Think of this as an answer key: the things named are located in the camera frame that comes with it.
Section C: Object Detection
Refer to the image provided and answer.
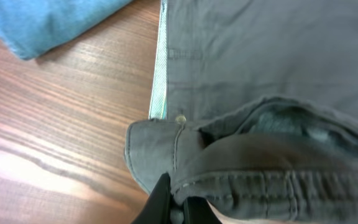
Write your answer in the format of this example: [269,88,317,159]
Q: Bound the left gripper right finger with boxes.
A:
[183,197,221,224]

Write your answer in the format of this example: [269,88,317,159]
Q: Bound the folded blue denim garment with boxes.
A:
[0,0,131,60]

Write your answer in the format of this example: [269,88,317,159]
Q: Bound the grey shorts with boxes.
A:
[125,0,358,223]

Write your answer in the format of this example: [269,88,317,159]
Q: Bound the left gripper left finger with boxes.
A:
[132,173,172,224]

